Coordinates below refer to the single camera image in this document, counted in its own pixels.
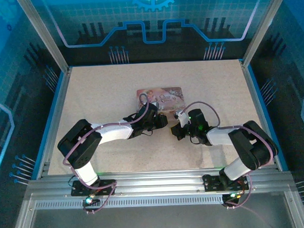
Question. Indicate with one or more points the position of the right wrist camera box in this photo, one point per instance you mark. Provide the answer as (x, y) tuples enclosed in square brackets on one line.
[(182, 119)]

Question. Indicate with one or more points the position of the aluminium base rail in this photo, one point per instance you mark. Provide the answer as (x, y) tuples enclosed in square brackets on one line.
[(156, 180)]

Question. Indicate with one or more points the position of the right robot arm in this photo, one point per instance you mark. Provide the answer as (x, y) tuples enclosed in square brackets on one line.
[(220, 137)]

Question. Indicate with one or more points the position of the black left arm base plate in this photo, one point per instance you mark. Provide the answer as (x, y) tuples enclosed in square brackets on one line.
[(107, 186)]

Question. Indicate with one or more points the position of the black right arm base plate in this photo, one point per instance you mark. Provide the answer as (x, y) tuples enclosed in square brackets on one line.
[(212, 183)]

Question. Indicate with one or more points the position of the aluminium frame post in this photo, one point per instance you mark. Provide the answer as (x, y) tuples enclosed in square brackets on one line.
[(261, 27), (43, 35)]

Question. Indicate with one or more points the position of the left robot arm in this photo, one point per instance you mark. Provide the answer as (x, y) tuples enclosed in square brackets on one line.
[(112, 131)]

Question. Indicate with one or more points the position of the lit connector board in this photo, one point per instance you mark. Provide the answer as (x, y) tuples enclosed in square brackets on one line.
[(89, 200), (233, 196)]

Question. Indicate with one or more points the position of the pink printed tin box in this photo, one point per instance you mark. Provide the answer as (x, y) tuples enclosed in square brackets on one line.
[(166, 96)]

